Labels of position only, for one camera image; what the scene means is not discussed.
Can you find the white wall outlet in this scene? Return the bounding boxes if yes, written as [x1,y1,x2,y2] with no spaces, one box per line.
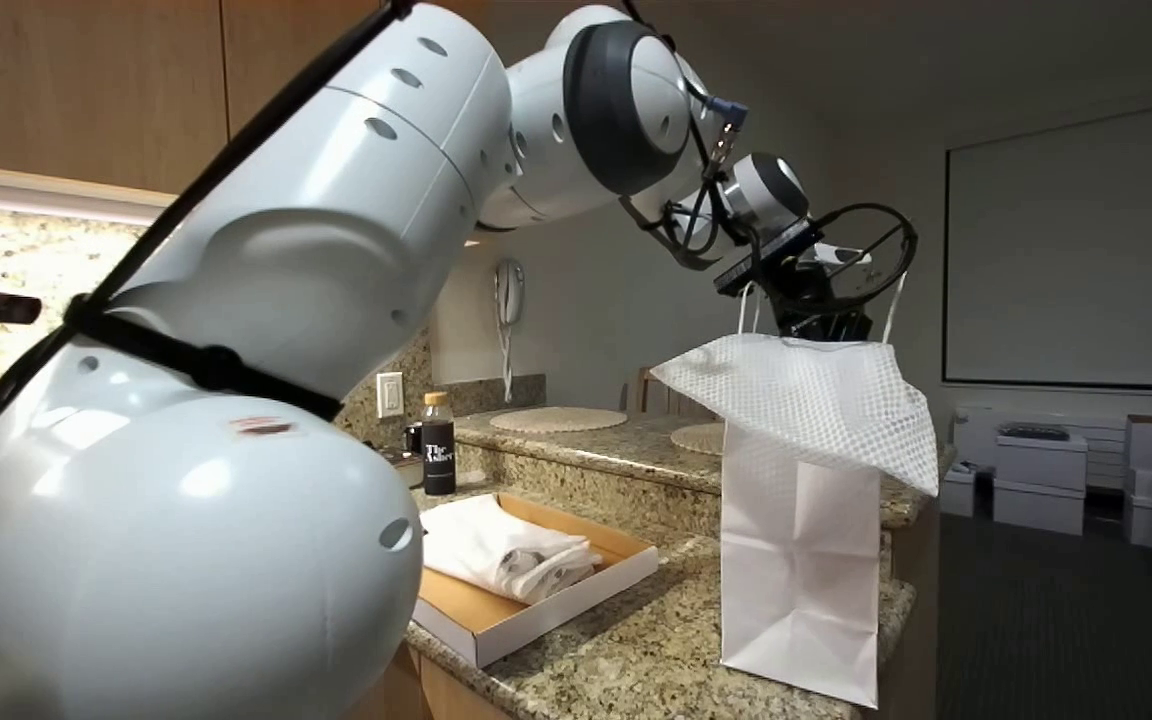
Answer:
[371,368,407,424]

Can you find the white box with dark top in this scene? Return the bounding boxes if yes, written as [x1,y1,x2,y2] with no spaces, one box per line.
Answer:
[992,420,1094,542]

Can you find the white wall phone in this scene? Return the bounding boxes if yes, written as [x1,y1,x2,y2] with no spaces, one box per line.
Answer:
[489,256,530,404]

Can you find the wooden drawer front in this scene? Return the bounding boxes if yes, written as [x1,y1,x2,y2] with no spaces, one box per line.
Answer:
[371,645,500,720]

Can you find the white waffle textured towel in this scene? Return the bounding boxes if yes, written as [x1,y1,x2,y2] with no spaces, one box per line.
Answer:
[649,334,944,500]

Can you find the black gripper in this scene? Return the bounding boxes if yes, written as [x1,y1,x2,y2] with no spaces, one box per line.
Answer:
[734,244,874,335]

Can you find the wooden wall cabinets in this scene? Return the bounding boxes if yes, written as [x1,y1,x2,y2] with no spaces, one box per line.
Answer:
[0,0,567,197]

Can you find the white projector screen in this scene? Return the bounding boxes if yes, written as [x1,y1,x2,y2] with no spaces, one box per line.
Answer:
[941,95,1152,396]

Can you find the white paper bag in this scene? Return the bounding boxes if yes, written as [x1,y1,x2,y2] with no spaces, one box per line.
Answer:
[716,272,912,711]

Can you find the wooden dining chair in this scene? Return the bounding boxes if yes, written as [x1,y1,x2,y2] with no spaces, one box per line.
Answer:
[620,368,714,420]

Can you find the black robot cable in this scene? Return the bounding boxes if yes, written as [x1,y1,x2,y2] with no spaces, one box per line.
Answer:
[0,0,920,443]

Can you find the dark sauce bottle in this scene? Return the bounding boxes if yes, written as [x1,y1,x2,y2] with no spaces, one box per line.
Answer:
[418,387,459,500]

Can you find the small white storage box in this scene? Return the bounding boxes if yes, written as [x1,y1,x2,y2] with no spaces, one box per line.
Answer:
[941,456,979,521]

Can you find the shallow cardboard tray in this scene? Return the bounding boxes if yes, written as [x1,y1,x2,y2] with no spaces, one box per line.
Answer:
[407,494,666,673]

